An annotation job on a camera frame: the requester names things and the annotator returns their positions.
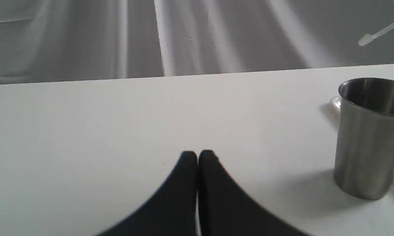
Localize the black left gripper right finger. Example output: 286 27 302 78
199 150 304 236

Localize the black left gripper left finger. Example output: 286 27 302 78
101 151 198 236

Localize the translucent squeeze bottle amber liquid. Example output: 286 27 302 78
358 22 394 47

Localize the stainless steel cup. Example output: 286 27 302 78
333 77 394 200

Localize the grey backdrop cloth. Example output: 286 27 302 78
0 0 394 85

